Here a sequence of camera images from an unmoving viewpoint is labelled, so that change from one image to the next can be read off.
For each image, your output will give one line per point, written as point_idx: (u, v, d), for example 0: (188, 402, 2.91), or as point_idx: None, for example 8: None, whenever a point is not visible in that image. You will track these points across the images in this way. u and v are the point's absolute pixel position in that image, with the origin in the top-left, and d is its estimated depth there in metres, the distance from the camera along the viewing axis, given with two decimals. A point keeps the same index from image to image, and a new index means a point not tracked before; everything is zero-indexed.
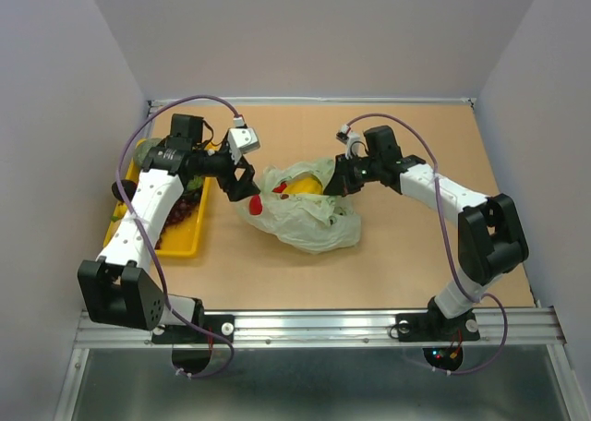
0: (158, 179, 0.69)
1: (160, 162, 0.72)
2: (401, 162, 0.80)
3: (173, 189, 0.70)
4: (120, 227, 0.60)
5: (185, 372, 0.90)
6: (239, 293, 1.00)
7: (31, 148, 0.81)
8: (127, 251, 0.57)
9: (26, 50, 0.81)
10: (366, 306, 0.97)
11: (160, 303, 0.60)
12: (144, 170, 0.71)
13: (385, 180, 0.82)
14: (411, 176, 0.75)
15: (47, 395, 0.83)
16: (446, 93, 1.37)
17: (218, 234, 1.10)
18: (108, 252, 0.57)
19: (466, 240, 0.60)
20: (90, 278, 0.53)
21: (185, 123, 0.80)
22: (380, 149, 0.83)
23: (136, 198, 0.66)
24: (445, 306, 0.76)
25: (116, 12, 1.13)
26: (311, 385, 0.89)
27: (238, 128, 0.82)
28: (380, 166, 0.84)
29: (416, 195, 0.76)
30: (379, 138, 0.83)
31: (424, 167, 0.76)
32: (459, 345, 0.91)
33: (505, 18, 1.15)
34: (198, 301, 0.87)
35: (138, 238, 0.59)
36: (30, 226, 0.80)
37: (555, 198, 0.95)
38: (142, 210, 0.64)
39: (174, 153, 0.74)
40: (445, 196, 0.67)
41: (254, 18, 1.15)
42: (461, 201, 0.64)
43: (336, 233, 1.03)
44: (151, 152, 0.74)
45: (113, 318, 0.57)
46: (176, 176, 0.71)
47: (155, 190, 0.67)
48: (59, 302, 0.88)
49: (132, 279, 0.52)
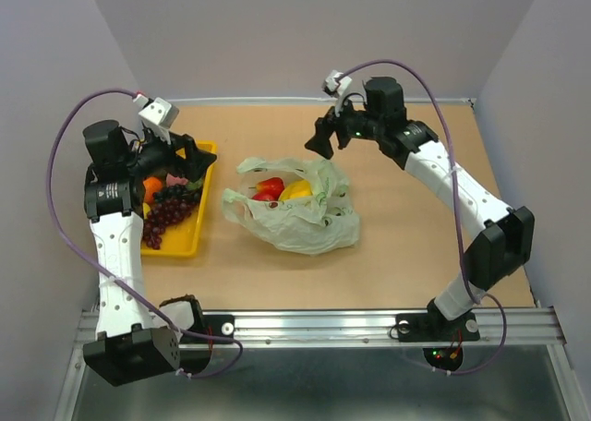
0: (115, 223, 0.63)
1: (108, 205, 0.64)
2: (410, 134, 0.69)
3: (135, 227, 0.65)
4: (104, 295, 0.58)
5: (185, 372, 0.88)
6: (239, 294, 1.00)
7: (31, 147, 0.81)
8: (126, 316, 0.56)
9: (25, 48, 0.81)
10: (366, 306, 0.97)
11: (173, 340, 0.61)
12: (94, 221, 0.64)
13: (389, 150, 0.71)
14: (425, 160, 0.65)
15: (47, 395, 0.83)
16: (445, 93, 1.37)
17: (218, 235, 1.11)
18: (106, 326, 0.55)
19: (477, 253, 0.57)
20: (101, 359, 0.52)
21: (105, 145, 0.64)
22: (386, 112, 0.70)
23: (101, 256, 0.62)
24: (448, 311, 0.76)
25: (116, 12, 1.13)
26: (311, 385, 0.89)
27: (146, 106, 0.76)
28: (382, 132, 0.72)
29: (421, 175, 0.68)
30: (386, 99, 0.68)
31: (437, 148, 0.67)
32: (460, 346, 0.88)
33: (505, 17, 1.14)
34: (191, 298, 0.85)
35: (128, 299, 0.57)
36: (30, 225, 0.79)
37: (556, 198, 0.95)
38: (117, 270, 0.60)
39: (115, 186, 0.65)
40: (463, 198, 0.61)
41: (254, 18, 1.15)
42: (483, 211, 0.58)
43: (333, 234, 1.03)
44: (89, 194, 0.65)
45: (135, 374, 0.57)
46: (132, 212, 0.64)
47: (118, 238, 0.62)
48: (58, 302, 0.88)
49: (147, 339, 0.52)
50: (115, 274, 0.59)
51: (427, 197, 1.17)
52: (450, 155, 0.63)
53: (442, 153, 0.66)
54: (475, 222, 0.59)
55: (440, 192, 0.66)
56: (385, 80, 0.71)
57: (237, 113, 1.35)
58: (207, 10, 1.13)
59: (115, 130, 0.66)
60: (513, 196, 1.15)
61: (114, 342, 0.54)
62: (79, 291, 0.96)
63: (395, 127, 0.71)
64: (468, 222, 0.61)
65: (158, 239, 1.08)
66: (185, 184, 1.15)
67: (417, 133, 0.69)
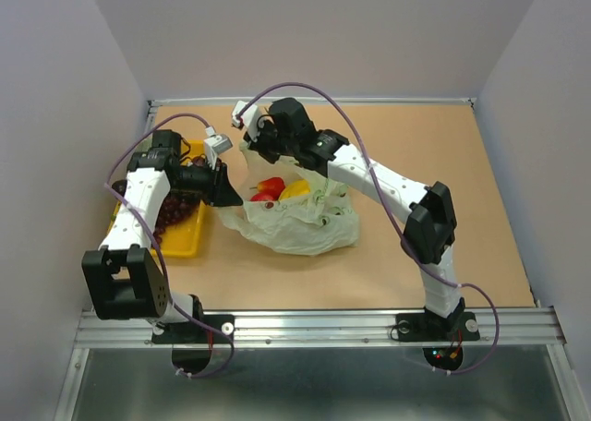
0: (147, 174, 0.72)
1: (145, 162, 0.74)
2: (322, 143, 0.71)
3: (161, 184, 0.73)
4: (118, 219, 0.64)
5: (186, 372, 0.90)
6: (238, 294, 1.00)
7: (32, 147, 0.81)
8: (130, 236, 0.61)
9: (25, 47, 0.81)
10: (366, 306, 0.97)
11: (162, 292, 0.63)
12: (131, 170, 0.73)
13: (309, 164, 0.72)
14: (341, 164, 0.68)
15: (48, 394, 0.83)
16: (445, 93, 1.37)
17: (218, 234, 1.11)
18: (111, 242, 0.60)
19: (411, 234, 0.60)
20: (97, 264, 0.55)
21: (164, 136, 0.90)
22: (295, 130, 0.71)
23: (126, 193, 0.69)
24: (439, 308, 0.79)
25: (116, 14, 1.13)
26: (311, 386, 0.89)
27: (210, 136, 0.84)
28: (297, 149, 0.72)
29: (344, 181, 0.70)
30: (292, 118, 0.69)
31: (350, 150, 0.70)
32: (459, 346, 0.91)
33: (505, 17, 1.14)
34: (195, 298, 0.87)
35: (136, 225, 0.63)
36: (30, 224, 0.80)
37: (555, 198, 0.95)
38: (138, 202, 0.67)
39: (156, 153, 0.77)
40: (385, 189, 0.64)
41: (254, 18, 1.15)
42: (406, 197, 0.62)
43: (331, 233, 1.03)
44: (134, 156, 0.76)
45: (118, 310, 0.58)
46: (163, 173, 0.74)
47: (145, 185, 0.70)
48: (59, 302, 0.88)
49: (139, 257, 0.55)
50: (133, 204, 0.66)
51: None
52: (363, 154, 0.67)
53: (355, 153, 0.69)
54: (402, 209, 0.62)
55: (365, 191, 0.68)
56: (285, 102, 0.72)
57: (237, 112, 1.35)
58: (207, 10, 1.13)
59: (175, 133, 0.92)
60: (513, 195, 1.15)
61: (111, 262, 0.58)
62: (80, 291, 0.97)
63: (307, 143, 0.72)
64: (397, 210, 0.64)
65: (159, 239, 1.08)
66: None
67: (329, 140, 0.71)
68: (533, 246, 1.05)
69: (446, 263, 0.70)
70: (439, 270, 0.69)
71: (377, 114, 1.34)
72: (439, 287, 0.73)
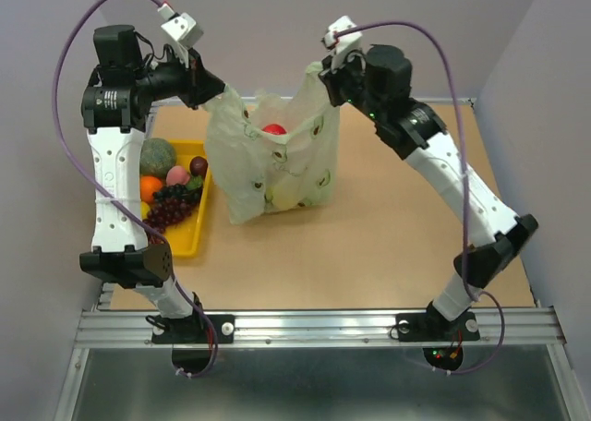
0: (114, 138, 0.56)
1: (106, 114, 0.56)
2: (416, 120, 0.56)
3: (135, 144, 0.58)
4: (99, 210, 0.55)
5: (186, 372, 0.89)
6: (238, 294, 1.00)
7: (32, 146, 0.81)
8: (120, 234, 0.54)
9: (25, 47, 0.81)
10: (366, 306, 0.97)
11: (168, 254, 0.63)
12: (91, 132, 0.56)
13: (387, 138, 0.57)
14: (432, 158, 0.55)
15: (47, 394, 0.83)
16: (445, 93, 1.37)
17: (218, 233, 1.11)
18: (102, 242, 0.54)
19: (478, 258, 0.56)
20: (96, 267, 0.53)
21: (109, 43, 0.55)
22: (391, 92, 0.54)
23: (97, 172, 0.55)
24: (448, 313, 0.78)
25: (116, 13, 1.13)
26: (312, 386, 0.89)
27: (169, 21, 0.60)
28: (382, 117, 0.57)
29: (424, 173, 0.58)
30: (396, 79, 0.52)
31: (447, 140, 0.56)
32: (459, 345, 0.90)
33: (503, 18, 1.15)
34: (198, 299, 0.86)
35: (123, 220, 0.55)
36: (30, 224, 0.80)
37: (555, 197, 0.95)
38: (114, 186, 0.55)
39: (115, 93, 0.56)
40: (473, 206, 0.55)
41: (254, 18, 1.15)
42: (494, 222, 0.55)
43: (249, 192, 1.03)
44: (87, 96, 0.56)
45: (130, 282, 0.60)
46: (132, 130, 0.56)
47: (115, 157, 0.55)
48: (58, 301, 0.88)
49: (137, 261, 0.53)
50: (112, 195, 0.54)
51: (429, 197, 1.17)
52: (463, 155, 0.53)
53: (452, 148, 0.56)
54: (484, 233, 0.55)
55: (442, 192, 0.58)
56: (391, 51, 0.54)
57: None
58: (207, 11, 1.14)
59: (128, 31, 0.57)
60: (513, 195, 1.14)
61: None
62: (80, 290, 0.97)
63: (397, 113, 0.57)
64: (474, 230, 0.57)
65: None
66: (185, 185, 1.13)
67: (424, 117, 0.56)
68: (533, 246, 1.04)
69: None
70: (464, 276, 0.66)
71: None
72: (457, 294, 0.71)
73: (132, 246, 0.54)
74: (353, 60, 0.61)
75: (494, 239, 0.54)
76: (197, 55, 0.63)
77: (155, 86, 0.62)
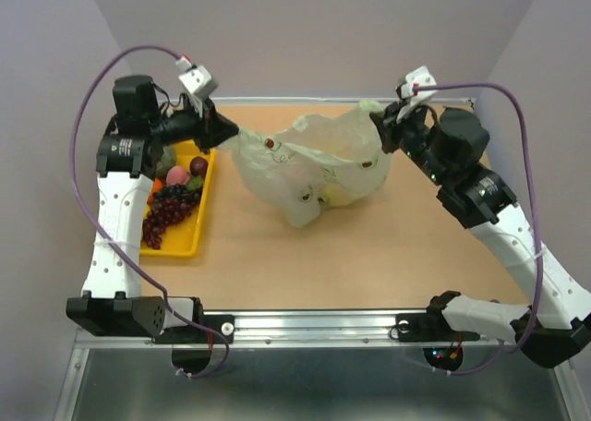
0: (122, 184, 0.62)
1: (119, 160, 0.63)
2: (485, 192, 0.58)
3: (141, 190, 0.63)
4: (96, 253, 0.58)
5: (186, 372, 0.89)
6: (241, 294, 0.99)
7: (33, 146, 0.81)
8: (113, 282, 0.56)
9: (26, 46, 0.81)
10: (362, 305, 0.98)
11: (160, 308, 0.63)
12: (102, 174, 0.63)
13: (452, 207, 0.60)
14: (503, 232, 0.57)
15: (48, 394, 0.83)
16: (446, 93, 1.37)
17: (218, 234, 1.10)
18: (92, 286, 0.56)
19: (548, 342, 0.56)
20: (83, 315, 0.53)
21: (129, 97, 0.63)
22: (464, 161, 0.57)
23: (102, 214, 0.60)
24: (452, 321, 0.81)
25: (117, 13, 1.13)
26: (312, 386, 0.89)
27: (186, 72, 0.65)
28: (451, 186, 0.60)
29: (490, 244, 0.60)
30: (471, 150, 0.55)
31: (516, 215, 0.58)
32: (459, 346, 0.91)
33: (504, 18, 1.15)
34: (197, 300, 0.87)
35: (118, 265, 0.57)
36: (31, 223, 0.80)
37: (555, 197, 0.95)
38: (115, 230, 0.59)
39: (130, 143, 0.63)
40: (548, 288, 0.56)
41: (255, 18, 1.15)
42: (570, 307, 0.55)
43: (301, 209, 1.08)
44: (103, 145, 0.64)
45: (116, 333, 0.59)
46: (140, 175, 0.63)
47: (121, 200, 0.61)
48: (58, 301, 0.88)
49: (127, 309, 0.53)
50: (111, 236, 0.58)
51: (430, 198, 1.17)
52: (536, 234, 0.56)
53: (522, 222, 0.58)
54: (559, 318, 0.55)
55: (511, 267, 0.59)
56: (465, 121, 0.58)
57: (236, 113, 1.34)
58: (208, 11, 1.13)
59: (147, 86, 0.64)
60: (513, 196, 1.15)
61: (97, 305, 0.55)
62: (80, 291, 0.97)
63: (464, 182, 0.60)
64: (546, 311, 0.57)
65: (158, 240, 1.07)
66: (185, 185, 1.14)
67: (492, 189, 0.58)
68: None
69: (502, 311, 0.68)
70: (507, 322, 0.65)
71: None
72: (492, 330, 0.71)
73: (123, 294, 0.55)
74: (419, 112, 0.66)
75: (570, 327, 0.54)
76: (211, 105, 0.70)
77: (168, 133, 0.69)
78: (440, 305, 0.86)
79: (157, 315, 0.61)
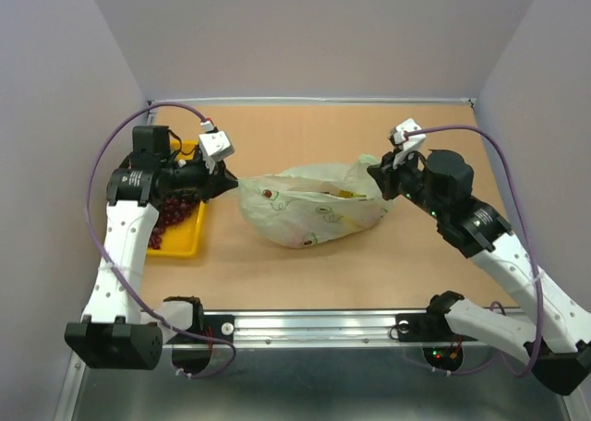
0: (129, 211, 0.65)
1: (127, 190, 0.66)
2: (480, 222, 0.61)
3: (147, 219, 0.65)
4: (100, 278, 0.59)
5: (186, 372, 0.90)
6: (242, 294, 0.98)
7: (32, 146, 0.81)
8: (113, 306, 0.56)
9: (25, 45, 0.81)
10: (365, 306, 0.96)
11: (160, 340, 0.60)
12: (112, 202, 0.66)
13: (453, 239, 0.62)
14: (502, 259, 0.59)
15: (47, 394, 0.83)
16: (445, 93, 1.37)
17: (219, 234, 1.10)
18: (92, 310, 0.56)
19: (560, 366, 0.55)
20: (81, 339, 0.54)
21: (147, 136, 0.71)
22: (454, 194, 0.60)
23: (108, 238, 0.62)
24: (453, 324, 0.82)
25: (117, 13, 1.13)
26: (312, 386, 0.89)
27: (208, 134, 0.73)
28: (446, 219, 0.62)
29: (490, 270, 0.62)
30: (458, 186, 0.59)
31: (514, 242, 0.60)
32: (459, 346, 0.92)
33: (504, 18, 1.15)
34: (196, 300, 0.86)
35: (119, 289, 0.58)
36: (30, 223, 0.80)
37: (556, 197, 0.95)
38: (119, 255, 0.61)
39: (139, 175, 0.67)
40: (549, 310, 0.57)
41: (256, 18, 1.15)
42: (573, 330, 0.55)
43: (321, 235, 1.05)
44: (114, 177, 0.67)
45: (114, 364, 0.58)
46: (148, 205, 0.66)
47: (127, 227, 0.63)
48: (57, 302, 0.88)
49: (125, 333, 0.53)
50: (114, 261, 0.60)
51: None
52: (533, 259, 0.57)
53: (518, 248, 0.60)
54: (563, 341, 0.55)
55: (513, 293, 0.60)
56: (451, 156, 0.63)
57: (235, 112, 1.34)
58: (208, 10, 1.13)
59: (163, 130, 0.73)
60: (513, 196, 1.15)
61: (97, 330, 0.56)
62: (79, 291, 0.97)
63: (460, 213, 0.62)
64: (550, 335, 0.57)
65: (158, 240, 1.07)
66: None
67: (488, 220, 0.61)
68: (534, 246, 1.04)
69: (515, 330, 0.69)
70: (521, 345, 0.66)
71: (376, 114, 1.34)
72: (500, 345, 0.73)
73: (122, 318, 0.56)
74: (412, 158, 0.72)
75: (576, 349, 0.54)
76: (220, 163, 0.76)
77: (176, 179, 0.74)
78: (440, 307, 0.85)
79: (156, 345, 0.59)
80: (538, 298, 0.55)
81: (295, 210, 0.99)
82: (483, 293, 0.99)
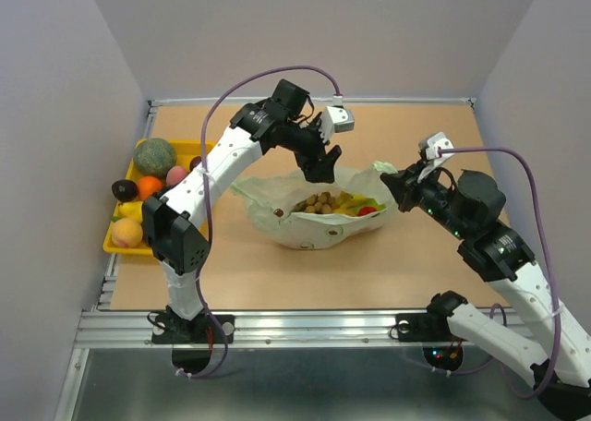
0: (241, 138, 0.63)
1: (248, 123, 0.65)
2: (504, 249, 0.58)
3: (250, 153, 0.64)
4: (190, 175, 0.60)
5: (186, 372, 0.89)
6: (244, 293, 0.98)
7: (32, 148, 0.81)
8: (189, 201, 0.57)
9: (23, 46, 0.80)
10: (365, 306, 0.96)
11: (204, 253, 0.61)
12: (231, 126, 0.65)
13: (475, 264, 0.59)
14: (523, 291, 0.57)
15: (47, 394, 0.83)
16: (446, 93, 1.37)
17: (218, 234, 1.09)
18: (171, 196, 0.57)
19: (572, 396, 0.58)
20: (150, 213, 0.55)
21: (288, 90, 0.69)
22: (482, 221, 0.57)
23: (211, 151, 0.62)
24: (455, 329, 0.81)
25: (116, 13, 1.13)
26: (312, 386, 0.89)
27: (334, 106, 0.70)
28: (471, 241, 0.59)
29: (508, 298, 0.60)
30: (488, 211, 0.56)
31: (536, 273, 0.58)
32: (459, 346, 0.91)
33: (505, 18, 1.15)
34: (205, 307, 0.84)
35: (199, 193, 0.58)
36: (31, 223, 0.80)
37: (556, 198, 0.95)
38: (213, 166, 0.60)
39: (264, 116, 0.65)
40: (565, 346, 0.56)
41: (255, 18, 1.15)
42: (587, 366, 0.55)
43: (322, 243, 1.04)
44: (244, 109, 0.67)
45: (162, 249, 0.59)
46: (258, 143, 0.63)
47: (232, 150, 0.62)
48: (58, 302, 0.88)
49: (181, 228, 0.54)
50: (209, 170, 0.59)
51: None
52: (554, 294, 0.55)
53: (539, 280, 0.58)
54: (576, 375, 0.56)
55: (529, 322, 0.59)
56: (483, 180, 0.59)
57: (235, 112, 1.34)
58: (209, 11, 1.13)
59: (302, 90, 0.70)
60: (513, 195, 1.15)
61: (165, 216, 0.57)
62: (79, 291, 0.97)
63: (484, 237, 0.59)
64: (563, 367, 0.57)
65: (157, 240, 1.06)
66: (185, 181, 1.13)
67: (512, 247, 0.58)
68: None
69: (522, 349, 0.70)
70: (527, 365, 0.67)
71: (376, 114, 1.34)
72: (500, 355, 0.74)
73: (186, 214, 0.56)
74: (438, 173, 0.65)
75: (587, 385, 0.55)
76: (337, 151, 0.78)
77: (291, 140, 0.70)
78: (440, 308, 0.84)
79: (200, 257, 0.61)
80: (557, 337, 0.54)
81: (301, 225, 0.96)
82: (484, 294, 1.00)
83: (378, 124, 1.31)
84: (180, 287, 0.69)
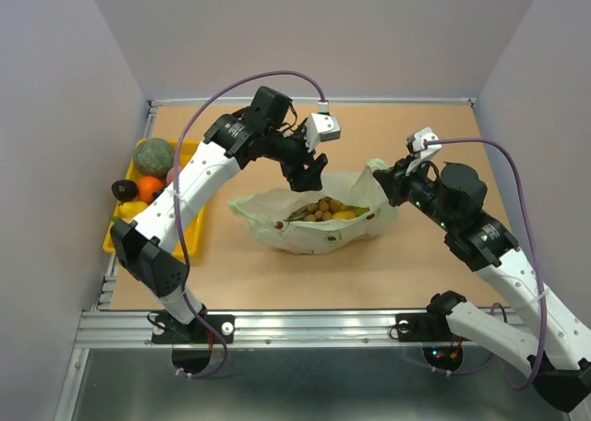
0: (214, 155, 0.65)
1: (224, 136, 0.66)
2: (488, 236, 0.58)
3: (226, 170, 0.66)
4: (162, 198, 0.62)
5: (186, 372, 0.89)
6: (243, 292, 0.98)
7: (32, 148, 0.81)
8: (160, 225, 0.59)
9: (23, 46, 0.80)
10: (365, 306, 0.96)
11: (180, 275, 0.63)
12: (204, 139, 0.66)
13: (460, 253, 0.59)
14: (507, 276, 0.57)
15: (48, 394, 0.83)
16: (446, 93, 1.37)
17: (218, 234, 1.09)
18: (140, 219, 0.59)
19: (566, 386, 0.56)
20: (119, 239, 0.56)
21: (267, 98, 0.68)
22: (465, 210, 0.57)
23: (185, 169, 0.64)
24: (451, 323, 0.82)
25: (116, 14, 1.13)
26: (312, 386, 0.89)
27: (320, 114, 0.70)
28: (456, 232, 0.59)
29: (497, 286, 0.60)
30: (471, 200, 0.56)
31: (521, 258, 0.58)
32: (459, 346, 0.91)
33: (505, 18, 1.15)
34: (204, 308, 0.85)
35: (170, 216, 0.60)
36: (31, 223, 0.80)
37: (555, 197, 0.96)
38: (186, 186, 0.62)
39: (240, 129, 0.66)
40: (552, 328, 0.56)
41: (255, 18, 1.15)
42: (576, 347, 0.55)
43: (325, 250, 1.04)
44: (222, 121, 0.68)
45: (135, 273, 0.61)
46: (233, 158, 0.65)
47: (205, 168, 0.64)
48: (58, 302, 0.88)
49: (150, 255, 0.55)
50: (179, 190, 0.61)
51: None
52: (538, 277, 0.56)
53: (524, 265, 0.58)
54: (567, 358, 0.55)
55: (518, 309, 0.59)
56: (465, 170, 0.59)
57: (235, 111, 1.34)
58: (208, 11, 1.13)
59: (283, 98, 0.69)
60: (513, 194, 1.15)
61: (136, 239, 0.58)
62: (79, 290, 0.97)
63: (468, 227, 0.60)
64: (555, 353, 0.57)
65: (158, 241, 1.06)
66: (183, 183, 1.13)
67: (495, 234, 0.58)
68: None
69: (520, 342, 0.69)
70: (524, 357, 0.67)
71: (376, 113, 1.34)
72: (500, 351, 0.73)
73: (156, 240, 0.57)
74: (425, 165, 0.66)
75: (578, 367, 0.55)
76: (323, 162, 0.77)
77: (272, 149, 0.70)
78: (440, 308, 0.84)
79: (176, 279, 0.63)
80: (543, 318, 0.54)
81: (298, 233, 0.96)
82: (484, 294, 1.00)
83: (378, 124, 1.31)
84: (168, 301, 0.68)
